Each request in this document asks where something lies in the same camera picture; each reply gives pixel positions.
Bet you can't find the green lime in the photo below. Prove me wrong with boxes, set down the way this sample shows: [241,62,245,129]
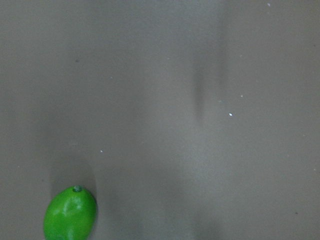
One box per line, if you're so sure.
[43,185,97,240]

